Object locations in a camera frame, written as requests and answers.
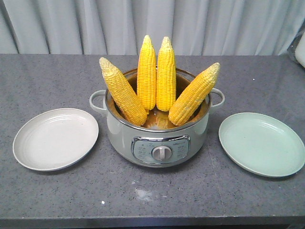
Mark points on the yellow corn cob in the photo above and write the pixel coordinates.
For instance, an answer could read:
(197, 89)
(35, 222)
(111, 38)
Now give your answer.
(146, 74)
(122, 93)
(166, 76)
(193, 95)

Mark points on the sage green electric pot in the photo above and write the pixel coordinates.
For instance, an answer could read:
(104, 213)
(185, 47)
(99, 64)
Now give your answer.
(158, 143)

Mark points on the cream white plate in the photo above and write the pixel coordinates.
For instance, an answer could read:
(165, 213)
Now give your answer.
(55, 139)

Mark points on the mint green plate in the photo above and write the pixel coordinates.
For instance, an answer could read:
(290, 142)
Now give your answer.
(262, 144)

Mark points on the white pleated curtain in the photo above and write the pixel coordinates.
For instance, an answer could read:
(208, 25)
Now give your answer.
(117, 27)

